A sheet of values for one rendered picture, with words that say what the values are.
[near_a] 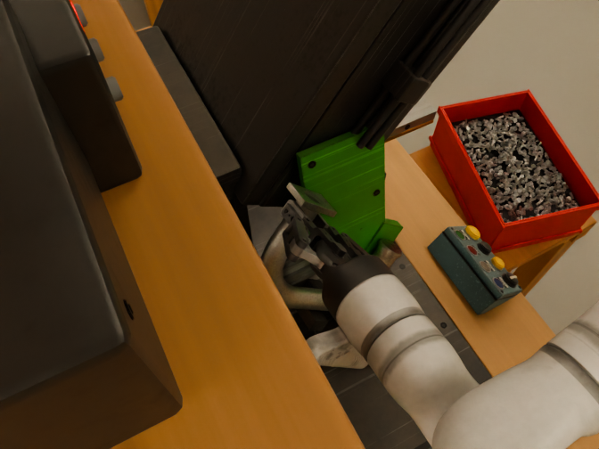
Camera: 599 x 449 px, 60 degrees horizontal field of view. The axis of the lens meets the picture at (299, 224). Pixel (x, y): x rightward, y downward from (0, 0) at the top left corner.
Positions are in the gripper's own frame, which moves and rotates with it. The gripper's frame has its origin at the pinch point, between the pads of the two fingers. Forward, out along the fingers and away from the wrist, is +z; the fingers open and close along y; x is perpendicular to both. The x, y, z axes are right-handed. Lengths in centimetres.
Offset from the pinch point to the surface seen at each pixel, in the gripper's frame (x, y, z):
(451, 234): -3.3, -38.9, 7.0
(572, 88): -62, -196, 102
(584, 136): -46, -190, 79
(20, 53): -12.4, 37.9, -22.9
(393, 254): 0.4, -18.0, -0.5
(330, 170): -5.7, -1.9, 3.2
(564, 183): -22, -65, 11
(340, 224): 0.4, -9.3, 3.2
